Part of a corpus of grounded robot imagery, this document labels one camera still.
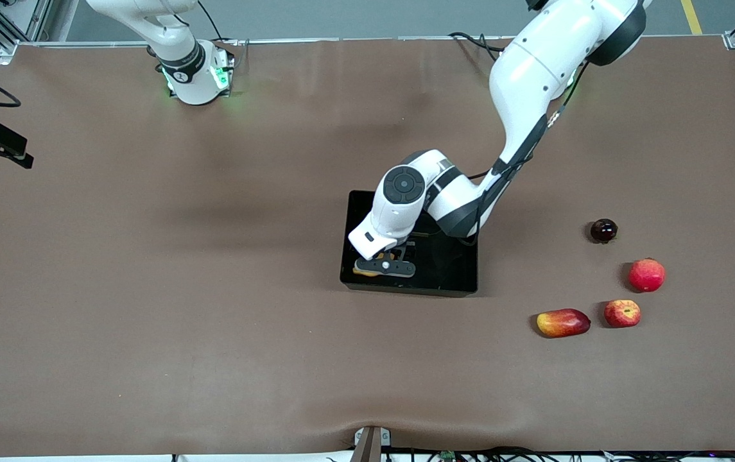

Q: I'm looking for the yellow banana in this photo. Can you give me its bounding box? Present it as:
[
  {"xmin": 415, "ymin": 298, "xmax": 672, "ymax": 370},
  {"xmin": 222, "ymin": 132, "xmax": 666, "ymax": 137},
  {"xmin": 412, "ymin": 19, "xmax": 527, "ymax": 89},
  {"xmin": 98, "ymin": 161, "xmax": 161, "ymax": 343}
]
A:
[{"xmin": 352, "ymin": 255, "xmax": 382, "ymax": 278}]

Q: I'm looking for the black rectangular plastic box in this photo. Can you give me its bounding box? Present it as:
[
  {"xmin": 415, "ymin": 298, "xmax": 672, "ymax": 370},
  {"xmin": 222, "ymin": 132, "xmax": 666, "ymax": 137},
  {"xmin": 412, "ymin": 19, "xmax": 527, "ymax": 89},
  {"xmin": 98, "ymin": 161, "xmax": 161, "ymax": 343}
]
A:
[{"xmin": 340, "ymin": 190, "xmax": 478, "ymax": 298}]

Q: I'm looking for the small red yellow apple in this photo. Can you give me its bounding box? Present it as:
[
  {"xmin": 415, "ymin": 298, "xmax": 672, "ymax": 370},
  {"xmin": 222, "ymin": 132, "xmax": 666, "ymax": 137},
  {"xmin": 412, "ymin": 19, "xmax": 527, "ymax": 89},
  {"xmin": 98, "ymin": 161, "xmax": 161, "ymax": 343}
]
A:
[{"xmin": 604, "ymin": 300, "xmax": 641, "ymax": 329}]

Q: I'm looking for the red yellow mango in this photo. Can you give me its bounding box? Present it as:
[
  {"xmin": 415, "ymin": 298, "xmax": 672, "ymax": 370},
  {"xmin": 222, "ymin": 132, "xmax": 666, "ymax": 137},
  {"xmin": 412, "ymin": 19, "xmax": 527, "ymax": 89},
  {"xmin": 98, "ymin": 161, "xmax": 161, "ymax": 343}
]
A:
[{"xmin": 537, "ymin": 308, "xmax": 591, "ymax": 339}]

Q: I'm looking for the dark purple plum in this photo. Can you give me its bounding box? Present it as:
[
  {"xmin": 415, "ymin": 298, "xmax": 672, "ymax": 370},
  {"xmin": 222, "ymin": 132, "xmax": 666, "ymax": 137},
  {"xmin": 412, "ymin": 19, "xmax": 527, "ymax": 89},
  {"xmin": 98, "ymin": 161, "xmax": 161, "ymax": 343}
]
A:
[{"xmin": 591, "ymin": 219, "xmax": 619, "ymax": 244}]

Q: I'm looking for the brown table cover sheet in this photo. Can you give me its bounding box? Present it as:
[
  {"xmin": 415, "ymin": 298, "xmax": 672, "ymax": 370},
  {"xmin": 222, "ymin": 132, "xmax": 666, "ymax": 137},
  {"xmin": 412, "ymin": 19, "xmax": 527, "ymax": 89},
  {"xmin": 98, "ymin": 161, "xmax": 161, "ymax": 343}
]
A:
[{"xmin": 0, "ymin": 35, "xmax": 735, "ymax": 458}]

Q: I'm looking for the round red peach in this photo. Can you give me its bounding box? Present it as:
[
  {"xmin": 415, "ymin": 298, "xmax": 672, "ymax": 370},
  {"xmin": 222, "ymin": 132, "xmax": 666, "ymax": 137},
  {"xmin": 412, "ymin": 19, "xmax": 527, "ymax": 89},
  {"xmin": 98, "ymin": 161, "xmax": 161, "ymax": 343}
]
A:
[{"xmin": 628, "ymin": 258, "xmax": 666, "ymax": 293}]

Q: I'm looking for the yellow floor tape strip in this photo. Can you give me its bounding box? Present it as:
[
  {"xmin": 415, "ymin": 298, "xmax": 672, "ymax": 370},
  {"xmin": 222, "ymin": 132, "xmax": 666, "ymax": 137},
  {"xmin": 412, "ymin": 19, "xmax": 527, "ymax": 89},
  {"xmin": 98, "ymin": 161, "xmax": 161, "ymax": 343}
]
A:
[{"xmin": 680, "ymin": 0, "xmax": 702, "ymax": 35}]

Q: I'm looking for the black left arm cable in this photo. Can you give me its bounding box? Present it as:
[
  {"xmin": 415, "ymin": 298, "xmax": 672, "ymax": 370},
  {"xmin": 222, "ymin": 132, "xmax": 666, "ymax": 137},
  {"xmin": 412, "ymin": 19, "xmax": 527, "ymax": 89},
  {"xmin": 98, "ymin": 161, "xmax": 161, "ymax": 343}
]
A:
[{"xmin": 460, "ymin": 61, "xmax": 591, "ymax": 248}]

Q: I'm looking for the black left base cable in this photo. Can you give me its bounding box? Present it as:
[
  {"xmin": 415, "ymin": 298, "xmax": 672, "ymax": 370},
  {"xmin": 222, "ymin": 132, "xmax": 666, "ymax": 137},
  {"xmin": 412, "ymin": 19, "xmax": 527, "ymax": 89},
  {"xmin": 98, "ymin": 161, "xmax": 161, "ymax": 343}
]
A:
[{"xmin": 449, "ymin": 31, "xmax": 510, "ymax": 65}]

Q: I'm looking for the black base cable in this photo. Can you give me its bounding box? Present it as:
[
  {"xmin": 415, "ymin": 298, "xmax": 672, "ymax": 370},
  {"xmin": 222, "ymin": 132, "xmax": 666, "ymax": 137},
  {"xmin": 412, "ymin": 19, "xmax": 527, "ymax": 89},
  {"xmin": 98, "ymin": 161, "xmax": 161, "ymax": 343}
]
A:
[
  {"xmin": 196, "ymin": 0, "xmax": 241, "ymax": 65},
  {"xmin": 449, "ymin": 31, "xmax": 510, "ymax": 65}
]

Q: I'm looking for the black right base cable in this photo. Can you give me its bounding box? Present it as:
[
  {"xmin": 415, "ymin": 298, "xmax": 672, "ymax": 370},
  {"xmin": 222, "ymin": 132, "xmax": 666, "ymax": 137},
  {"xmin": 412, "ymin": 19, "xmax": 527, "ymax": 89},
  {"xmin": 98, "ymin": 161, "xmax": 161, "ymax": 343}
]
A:
[{"xmin": 196, "ymin": 0, "xmax": 241, "ymax": 65}]

